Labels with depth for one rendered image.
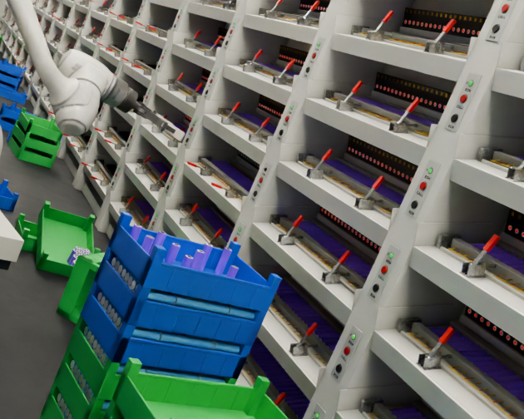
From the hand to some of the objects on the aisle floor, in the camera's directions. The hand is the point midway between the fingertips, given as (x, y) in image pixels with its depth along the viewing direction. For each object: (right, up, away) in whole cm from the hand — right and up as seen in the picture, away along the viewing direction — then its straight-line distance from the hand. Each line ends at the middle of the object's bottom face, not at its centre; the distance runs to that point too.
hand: (174, 130), depth 242 cm
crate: (-47, -40, +42) cm, 75 cm away
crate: (-29, -60, +9) cm, 67 cm away
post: (+11, -79, -8) cm, 80 cm away
